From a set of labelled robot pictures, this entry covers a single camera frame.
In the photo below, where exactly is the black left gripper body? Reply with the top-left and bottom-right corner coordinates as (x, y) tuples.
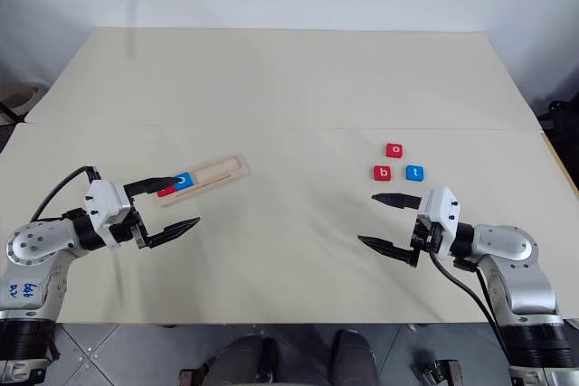
(108, 194), (153, 251)

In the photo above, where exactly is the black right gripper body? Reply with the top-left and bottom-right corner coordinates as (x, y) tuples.
(408, 212), (443, 255)

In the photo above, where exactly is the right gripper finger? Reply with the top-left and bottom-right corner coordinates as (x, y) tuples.
(371, 193), (424, 212)
(356, 235), (417, 268)

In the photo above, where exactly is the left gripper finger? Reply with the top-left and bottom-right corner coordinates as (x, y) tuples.
(124, 175), (182, 197)
(138, 217), (202, 250)

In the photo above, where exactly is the wooden letter tray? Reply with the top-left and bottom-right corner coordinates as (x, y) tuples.
(156, 154), (252, 210)

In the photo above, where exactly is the dark rounded shape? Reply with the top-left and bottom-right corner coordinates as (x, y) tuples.
(332, 329), (385, 386)

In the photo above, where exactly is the beige round background object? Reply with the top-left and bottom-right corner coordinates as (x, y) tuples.
(0, 81), (44, 125)

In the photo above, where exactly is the black background equipment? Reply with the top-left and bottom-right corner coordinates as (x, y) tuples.
(540, 99), (579, 170)

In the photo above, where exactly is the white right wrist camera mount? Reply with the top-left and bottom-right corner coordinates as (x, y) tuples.
(415, 185), (461, 254)

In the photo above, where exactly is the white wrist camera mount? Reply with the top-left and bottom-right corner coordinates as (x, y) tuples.
(415, 185), (461, 254)
(82, 179), (133, 247)

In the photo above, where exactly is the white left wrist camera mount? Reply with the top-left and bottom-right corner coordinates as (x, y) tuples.
(82, 179), (133, 247)

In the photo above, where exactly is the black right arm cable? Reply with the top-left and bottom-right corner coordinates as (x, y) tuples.
(427, 248), (515, 364)

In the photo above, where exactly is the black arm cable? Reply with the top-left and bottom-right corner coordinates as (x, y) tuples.
(32, 165), (101, 224)
(427, 248), (515, 364)

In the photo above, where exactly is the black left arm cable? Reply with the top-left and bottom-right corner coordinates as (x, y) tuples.
(32, 165), (101, 224)

